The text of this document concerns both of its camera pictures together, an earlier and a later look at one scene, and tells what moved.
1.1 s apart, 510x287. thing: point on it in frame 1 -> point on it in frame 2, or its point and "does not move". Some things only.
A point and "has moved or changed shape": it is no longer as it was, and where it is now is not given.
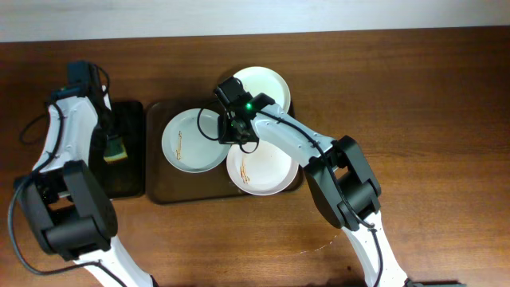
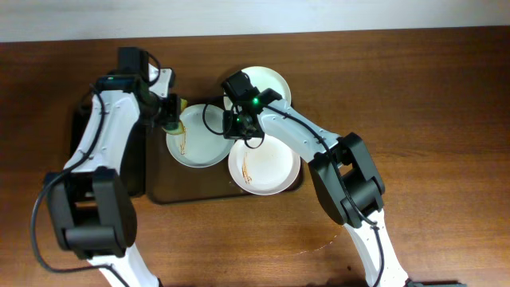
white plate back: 261,80 does not move
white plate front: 264,171 does not move
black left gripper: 106,138 -> 172,112
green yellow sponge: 115,151 has moved or changed shape
